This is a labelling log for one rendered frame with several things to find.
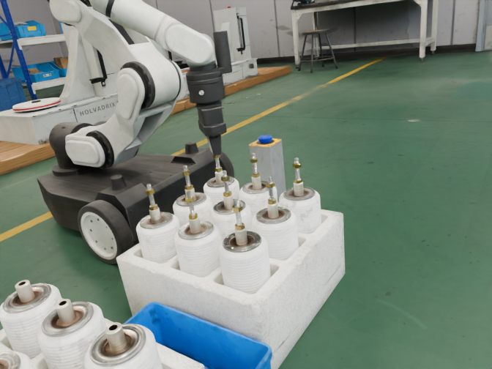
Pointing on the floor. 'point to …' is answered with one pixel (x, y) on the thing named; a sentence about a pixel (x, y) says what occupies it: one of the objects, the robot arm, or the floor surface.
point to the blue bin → (202, 339)
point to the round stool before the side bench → (320, 48)
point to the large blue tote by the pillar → (11, 93)
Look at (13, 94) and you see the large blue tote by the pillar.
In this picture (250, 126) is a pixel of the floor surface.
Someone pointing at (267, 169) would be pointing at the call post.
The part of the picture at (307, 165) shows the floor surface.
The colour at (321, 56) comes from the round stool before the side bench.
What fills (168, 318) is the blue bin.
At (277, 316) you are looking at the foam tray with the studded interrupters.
